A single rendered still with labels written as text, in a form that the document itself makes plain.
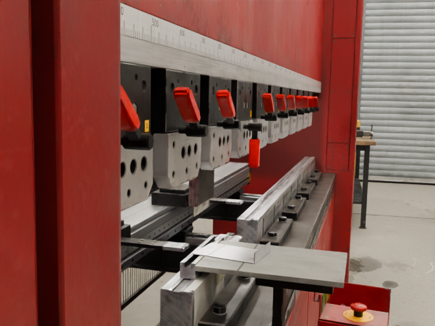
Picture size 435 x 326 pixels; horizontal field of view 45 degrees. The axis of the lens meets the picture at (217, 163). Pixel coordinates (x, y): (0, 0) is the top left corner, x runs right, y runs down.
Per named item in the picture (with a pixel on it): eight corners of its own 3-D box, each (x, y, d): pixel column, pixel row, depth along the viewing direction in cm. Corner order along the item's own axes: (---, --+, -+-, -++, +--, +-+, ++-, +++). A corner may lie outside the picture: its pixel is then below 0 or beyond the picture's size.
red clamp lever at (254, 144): (259, 168, 113) (261, 123, 112) (241, 167, 114) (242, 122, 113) (261, 167, 115) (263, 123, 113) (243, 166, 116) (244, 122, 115)
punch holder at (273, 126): (270, 143, 148) (272, 85, 146) (241, 142, 150) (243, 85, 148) (279, 140, 162) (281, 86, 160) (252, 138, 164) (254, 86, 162)
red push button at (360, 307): (366, 323, 125) (366, 308, 124) (348, 320, 126) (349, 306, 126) (367, 316, 129) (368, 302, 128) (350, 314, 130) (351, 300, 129)
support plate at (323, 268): (343, 288, 87) (344, 282, 87) (194, 271, 94) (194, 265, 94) (347, 257, 104) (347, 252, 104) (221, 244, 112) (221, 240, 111)
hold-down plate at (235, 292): (226, 341, 92) (226, 325, 92) (197, 337, 93) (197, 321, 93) (259, 284, 121) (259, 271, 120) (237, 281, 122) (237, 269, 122)
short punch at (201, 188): (198, 217, 97) (199, 167, 96) (188, 216, 98) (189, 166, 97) (213, 207, 107) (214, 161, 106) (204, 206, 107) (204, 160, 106)
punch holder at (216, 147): (209, 171, 90) (211, 75, 88) (164, 169, 93) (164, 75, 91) (231, 162, 105) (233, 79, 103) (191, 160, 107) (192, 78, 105)
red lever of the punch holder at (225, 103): (232, 87, 86) (241, 123, 94) (208, 87, 87) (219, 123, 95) (230, 96, 85) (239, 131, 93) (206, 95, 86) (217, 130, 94)
